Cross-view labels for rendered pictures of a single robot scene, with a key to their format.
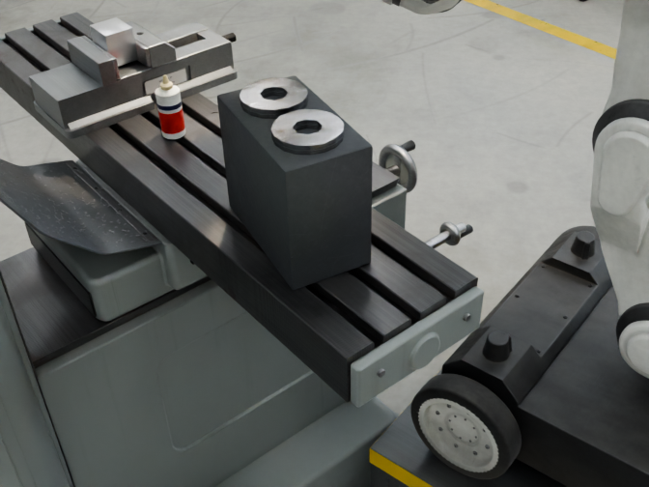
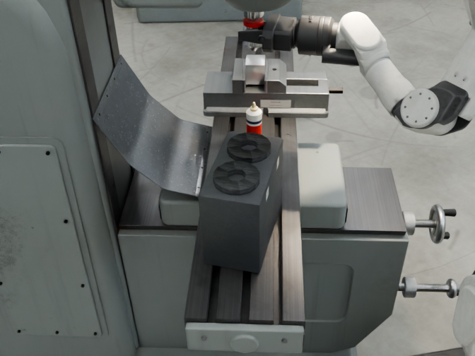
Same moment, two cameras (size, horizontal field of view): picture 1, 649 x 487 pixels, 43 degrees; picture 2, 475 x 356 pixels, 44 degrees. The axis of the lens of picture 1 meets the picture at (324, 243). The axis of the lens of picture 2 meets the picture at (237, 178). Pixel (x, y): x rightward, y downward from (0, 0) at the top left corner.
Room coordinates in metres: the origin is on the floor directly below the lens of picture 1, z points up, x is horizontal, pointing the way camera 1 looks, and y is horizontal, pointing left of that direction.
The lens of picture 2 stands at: (0.24, -0.57, 1.84)
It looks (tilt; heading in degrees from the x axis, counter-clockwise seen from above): 39 degrees down; 42
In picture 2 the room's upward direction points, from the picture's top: 1 degrees counter-clockwise
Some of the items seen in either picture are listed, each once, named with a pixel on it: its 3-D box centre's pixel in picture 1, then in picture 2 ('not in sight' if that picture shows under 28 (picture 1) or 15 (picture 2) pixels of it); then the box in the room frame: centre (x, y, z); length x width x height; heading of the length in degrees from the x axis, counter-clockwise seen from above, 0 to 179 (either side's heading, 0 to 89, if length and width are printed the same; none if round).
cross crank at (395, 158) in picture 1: (385, 174); (424, 223); (1.53, -0.14, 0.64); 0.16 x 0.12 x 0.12; 128
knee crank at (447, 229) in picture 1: (437, 241); (437, 287); (1.43, -0.25, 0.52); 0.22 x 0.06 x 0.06; 128
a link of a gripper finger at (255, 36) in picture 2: not in sight; (251, 37); (1.19, 0.24, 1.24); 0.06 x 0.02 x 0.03; 117
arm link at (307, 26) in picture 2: not in sight; (292, 34); (1.26, 0.17, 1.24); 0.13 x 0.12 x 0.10; 27
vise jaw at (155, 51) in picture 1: (144, 42); (275, 75); (1.39, 0.31, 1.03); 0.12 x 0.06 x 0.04; 38
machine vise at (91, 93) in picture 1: (134, 65); (266, 86); (1.37, 0.33, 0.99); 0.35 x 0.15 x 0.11; 128
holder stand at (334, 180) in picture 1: (294, 175); (243, 198); (0.93, 0.04, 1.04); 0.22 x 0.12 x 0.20; 26
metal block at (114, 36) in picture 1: (114, 42); (255, 69); (1.35, 0.36, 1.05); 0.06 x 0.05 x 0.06; 38
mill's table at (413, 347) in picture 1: (175, 152); (254, 147); (1.22, 0.25, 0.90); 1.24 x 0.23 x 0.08; 38
